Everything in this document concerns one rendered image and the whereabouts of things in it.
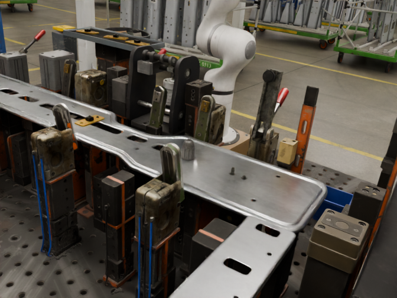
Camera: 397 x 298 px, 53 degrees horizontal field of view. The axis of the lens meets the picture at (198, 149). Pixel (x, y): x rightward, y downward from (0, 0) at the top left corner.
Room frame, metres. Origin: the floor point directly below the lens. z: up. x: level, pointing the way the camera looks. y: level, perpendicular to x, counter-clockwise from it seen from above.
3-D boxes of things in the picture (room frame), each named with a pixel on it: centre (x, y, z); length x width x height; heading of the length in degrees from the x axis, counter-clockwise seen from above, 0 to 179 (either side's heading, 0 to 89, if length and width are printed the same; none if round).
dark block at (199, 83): (1.12, 0.01, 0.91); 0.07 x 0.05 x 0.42; 149
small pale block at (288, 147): (0.87, -0.22, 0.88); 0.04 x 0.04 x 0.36; 59
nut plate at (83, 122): (1.05, 0.32, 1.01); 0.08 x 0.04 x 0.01; 149
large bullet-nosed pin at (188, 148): (0.87, 0.02, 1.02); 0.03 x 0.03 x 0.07
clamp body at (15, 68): (1.49, 0.74, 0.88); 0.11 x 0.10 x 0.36; 149
